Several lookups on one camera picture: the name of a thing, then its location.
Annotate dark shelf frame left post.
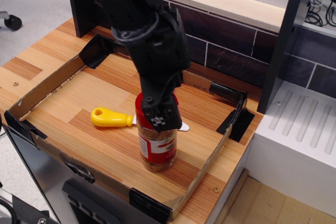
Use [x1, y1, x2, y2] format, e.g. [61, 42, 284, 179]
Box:
[70, 0, 109, 38]

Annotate red-lidded spice bottle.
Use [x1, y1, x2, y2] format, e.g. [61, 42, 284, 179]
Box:
[135, 93, 177, 173]

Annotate dark shelf frame post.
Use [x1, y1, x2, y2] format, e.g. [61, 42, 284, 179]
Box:
[70, 0, 109, 38]
[257, 0, 310, 114]

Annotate yellow-handled toy knife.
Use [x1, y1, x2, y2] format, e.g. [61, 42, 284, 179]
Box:
[90, 107, 191, 132]

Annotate dark shelf frame right post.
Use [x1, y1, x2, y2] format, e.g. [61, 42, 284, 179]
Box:
[257, 0, 310, 114]

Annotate cardboard fence with black tape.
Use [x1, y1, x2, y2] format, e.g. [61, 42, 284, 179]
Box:
[1, 34, 261, 223]

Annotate office chair caster wheel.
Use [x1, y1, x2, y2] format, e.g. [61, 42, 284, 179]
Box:
[1, 11, 22, 31]

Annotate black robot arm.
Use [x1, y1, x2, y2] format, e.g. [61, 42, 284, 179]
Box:
[94, 0, 191, 132]

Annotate white toy sink drainboard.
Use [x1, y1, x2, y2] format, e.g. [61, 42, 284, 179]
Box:
[246, 82, 335, 216]

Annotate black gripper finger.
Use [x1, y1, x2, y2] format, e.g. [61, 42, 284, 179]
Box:
[161, 94, 182, 131]
[141, 96, 167, 132]

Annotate black cables in background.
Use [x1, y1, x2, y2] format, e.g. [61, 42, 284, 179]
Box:
[305, 0, 336, 27]

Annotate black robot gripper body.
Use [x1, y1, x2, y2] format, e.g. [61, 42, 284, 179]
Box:
[112, 7, 191, 103]

